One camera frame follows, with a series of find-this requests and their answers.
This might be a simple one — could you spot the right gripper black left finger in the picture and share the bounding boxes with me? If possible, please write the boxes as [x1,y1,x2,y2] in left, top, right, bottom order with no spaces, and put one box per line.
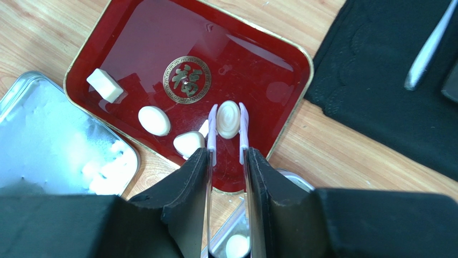
[129,147,209,257]

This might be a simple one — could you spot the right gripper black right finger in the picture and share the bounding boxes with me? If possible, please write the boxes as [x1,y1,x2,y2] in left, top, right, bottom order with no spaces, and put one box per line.
[247,147,319,257]

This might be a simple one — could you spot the white oval chocolate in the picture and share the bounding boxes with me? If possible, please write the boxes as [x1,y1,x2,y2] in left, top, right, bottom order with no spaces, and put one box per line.
[216,101,241,139]
[225,234,249,258]
[138,106,171,137]

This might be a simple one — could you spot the pink handled metal tongs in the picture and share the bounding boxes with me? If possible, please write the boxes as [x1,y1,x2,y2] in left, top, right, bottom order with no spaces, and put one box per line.
[206,102,252,257]

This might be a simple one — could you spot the red lacquer tray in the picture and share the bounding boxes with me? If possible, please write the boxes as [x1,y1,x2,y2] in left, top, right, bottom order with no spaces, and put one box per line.
[63,0,315,196]

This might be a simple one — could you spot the white rectangular chocolate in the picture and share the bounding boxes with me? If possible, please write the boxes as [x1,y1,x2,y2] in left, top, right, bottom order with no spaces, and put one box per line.
[86,68,124,103]

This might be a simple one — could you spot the white heart chocolate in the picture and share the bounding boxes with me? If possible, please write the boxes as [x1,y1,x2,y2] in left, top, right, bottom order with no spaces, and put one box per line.
[173,131,205,159]

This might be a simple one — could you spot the pink metal tin box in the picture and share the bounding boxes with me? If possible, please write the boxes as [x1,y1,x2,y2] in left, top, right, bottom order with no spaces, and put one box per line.
[200,168,316,258]

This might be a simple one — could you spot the silver tin lid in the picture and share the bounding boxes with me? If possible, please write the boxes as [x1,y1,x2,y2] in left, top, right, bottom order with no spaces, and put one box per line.
[1,71,140,195]

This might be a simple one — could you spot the black cloth placemat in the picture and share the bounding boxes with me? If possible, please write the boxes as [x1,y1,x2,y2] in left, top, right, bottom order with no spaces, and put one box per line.
[305,1,457,180]

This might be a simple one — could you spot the silver fork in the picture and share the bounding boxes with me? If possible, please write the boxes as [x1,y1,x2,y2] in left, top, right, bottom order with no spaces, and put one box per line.
[404,0,457,91]

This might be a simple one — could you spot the green square plate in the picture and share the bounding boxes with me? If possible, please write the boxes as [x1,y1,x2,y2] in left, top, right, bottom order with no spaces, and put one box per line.
[441,61,457,103]

